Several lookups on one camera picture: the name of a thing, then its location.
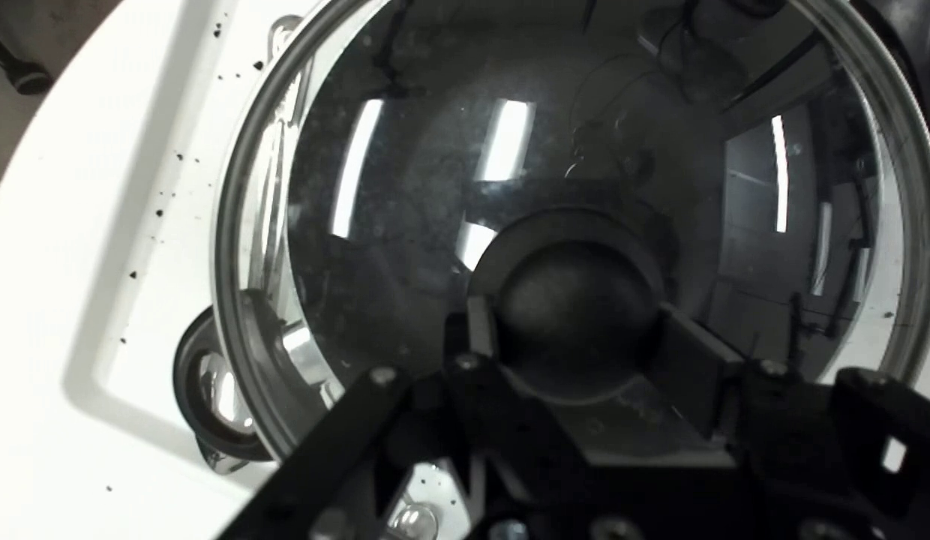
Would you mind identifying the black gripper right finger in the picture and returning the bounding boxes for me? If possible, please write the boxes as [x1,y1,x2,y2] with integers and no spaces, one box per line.
[643,307,930,540]

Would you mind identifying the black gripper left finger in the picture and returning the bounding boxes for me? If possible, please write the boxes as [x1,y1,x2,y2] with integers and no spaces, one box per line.
[219,297,584,540]

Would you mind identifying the glass pot lid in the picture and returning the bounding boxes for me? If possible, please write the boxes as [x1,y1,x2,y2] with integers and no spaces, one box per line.
[210,0,930,462]

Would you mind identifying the black cooking pot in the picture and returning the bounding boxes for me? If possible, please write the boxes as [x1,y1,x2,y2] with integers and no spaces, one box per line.
[172,0,930,475]

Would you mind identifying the white plastic tray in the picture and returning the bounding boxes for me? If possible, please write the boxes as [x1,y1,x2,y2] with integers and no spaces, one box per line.
[0,0,930,540]

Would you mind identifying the black object on floor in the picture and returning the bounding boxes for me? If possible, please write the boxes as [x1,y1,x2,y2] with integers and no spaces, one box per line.
[0,40,54,96]

